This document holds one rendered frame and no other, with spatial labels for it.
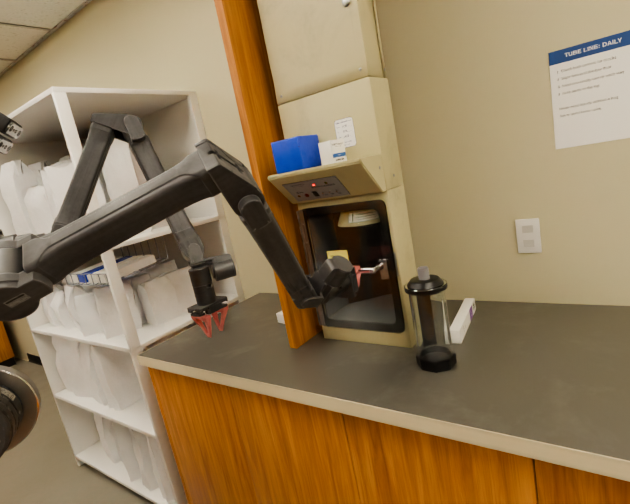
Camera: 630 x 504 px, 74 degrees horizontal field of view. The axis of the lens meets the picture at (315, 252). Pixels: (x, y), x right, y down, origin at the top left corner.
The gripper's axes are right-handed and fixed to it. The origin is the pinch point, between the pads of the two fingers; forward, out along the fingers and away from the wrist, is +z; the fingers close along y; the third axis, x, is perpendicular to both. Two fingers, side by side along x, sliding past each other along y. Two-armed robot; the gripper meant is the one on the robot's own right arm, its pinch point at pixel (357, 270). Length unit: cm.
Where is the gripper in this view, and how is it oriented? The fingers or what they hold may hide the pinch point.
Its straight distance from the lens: 121.8
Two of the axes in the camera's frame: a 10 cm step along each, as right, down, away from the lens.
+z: 5.6, -2.7, 7.9
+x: -8.1, 0.5, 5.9
